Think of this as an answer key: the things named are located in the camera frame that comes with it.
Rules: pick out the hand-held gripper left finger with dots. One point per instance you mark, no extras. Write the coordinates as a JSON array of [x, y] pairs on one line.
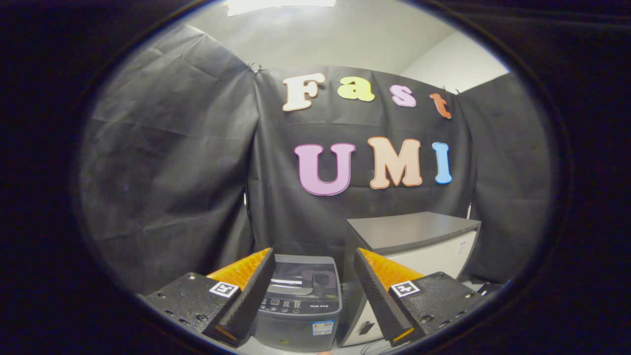
[[256, 291]]

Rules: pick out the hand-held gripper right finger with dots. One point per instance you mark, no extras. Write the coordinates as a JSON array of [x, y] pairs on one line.
[[377, 296]]

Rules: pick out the grey washing machine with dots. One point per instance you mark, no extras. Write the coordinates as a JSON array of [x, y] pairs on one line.
[[286, 325]]

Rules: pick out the black backdrop cloth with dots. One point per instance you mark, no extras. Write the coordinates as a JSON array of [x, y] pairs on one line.
[[172, 148]]

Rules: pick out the beige mini fridge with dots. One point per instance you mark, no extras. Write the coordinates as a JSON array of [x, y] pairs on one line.
[[409, 231]]

